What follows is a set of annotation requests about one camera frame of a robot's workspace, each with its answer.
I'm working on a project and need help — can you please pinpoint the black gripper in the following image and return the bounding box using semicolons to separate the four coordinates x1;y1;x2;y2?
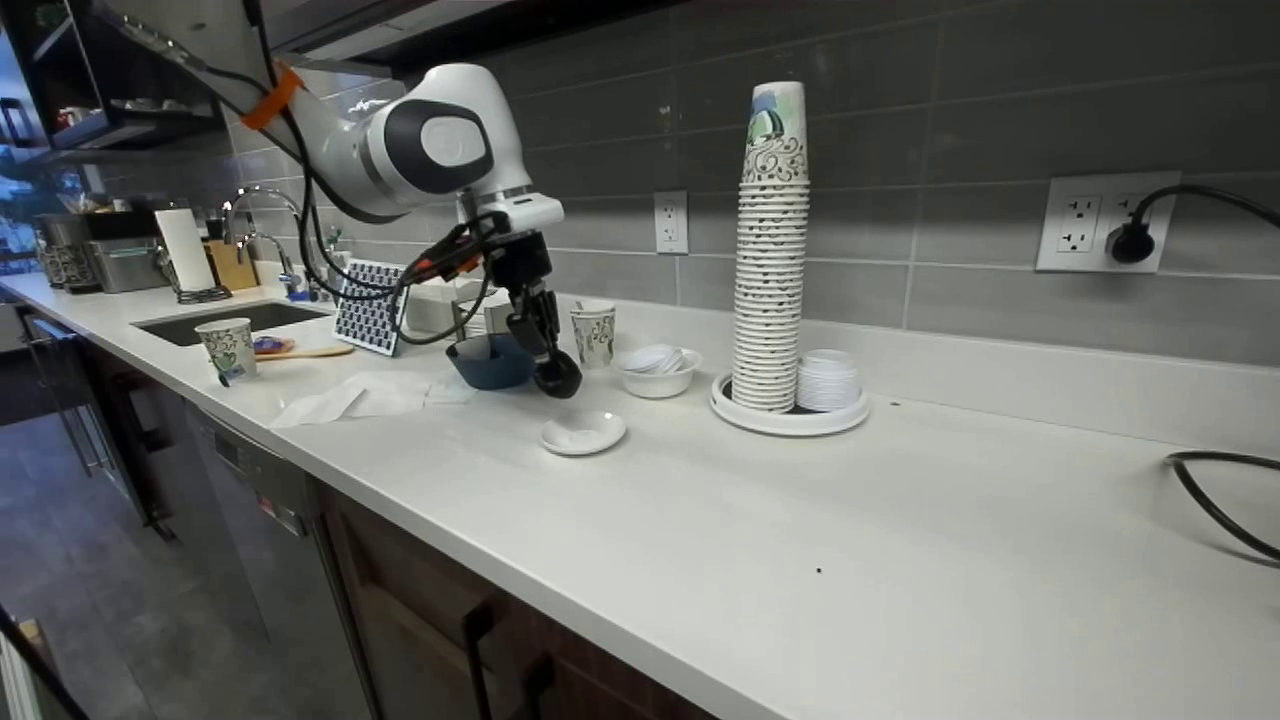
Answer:
482;232;585;402

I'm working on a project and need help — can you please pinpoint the tall paper cup stack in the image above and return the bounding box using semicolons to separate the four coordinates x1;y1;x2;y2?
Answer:
731;82;806;413

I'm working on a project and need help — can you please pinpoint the double wall outlet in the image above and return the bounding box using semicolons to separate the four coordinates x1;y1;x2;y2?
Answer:
1034;171;1175;276

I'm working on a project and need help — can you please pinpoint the wooden knife block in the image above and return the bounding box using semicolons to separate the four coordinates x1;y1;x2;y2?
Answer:
202;222;261;292

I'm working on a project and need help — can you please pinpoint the black plug in outlet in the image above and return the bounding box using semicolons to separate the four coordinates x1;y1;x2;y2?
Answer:
1103;186;1280;263

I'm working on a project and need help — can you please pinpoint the wooden spoon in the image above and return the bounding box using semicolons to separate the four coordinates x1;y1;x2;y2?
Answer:
255;345;356;365

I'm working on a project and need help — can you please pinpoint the white bowl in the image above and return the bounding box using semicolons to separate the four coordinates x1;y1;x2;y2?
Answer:
611;345;697;402

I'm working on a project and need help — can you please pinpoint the white paper napkin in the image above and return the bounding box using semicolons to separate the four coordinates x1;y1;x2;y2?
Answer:
275;372;431;429

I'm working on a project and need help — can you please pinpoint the blue bowl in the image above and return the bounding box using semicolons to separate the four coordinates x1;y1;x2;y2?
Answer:
448;333;530;393

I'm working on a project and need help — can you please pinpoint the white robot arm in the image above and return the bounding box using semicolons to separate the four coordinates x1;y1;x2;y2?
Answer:
95;0;580;402

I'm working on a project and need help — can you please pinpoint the black power cable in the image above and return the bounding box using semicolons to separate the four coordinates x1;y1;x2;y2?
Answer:
1163;447;1280;566

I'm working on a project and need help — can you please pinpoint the small white plate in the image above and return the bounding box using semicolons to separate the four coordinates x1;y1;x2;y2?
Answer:
541;408;629;459

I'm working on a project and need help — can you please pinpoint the kitchen sink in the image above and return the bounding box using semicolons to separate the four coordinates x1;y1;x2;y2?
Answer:
132;300;331;352

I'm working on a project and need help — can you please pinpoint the patterned paper cup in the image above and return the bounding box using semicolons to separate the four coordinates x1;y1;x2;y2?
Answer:
573;300;614;370

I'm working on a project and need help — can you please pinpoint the checkered calibration board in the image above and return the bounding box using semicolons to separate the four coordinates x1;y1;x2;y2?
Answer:
337;259;398;358

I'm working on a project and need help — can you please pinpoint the short white cup stack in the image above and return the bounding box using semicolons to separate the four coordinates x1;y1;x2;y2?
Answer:
795;350;864;413

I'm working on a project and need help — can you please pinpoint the white round cup tray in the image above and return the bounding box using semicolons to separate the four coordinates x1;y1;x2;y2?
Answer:
706;378;872;439

